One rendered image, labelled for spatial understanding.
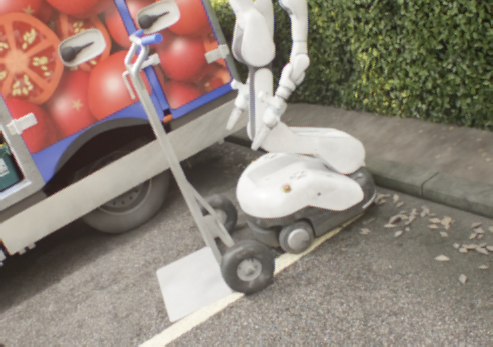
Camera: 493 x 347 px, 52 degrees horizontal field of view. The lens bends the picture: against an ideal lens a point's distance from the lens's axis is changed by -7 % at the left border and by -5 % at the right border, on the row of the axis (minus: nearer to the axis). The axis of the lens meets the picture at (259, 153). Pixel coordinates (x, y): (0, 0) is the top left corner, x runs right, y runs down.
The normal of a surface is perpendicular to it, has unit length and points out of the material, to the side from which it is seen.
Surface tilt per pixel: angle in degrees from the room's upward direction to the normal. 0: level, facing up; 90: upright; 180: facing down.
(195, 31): 90
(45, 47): 90
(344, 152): 90
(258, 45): 90
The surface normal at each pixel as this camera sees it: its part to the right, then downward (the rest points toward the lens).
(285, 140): 0.30, 0.23
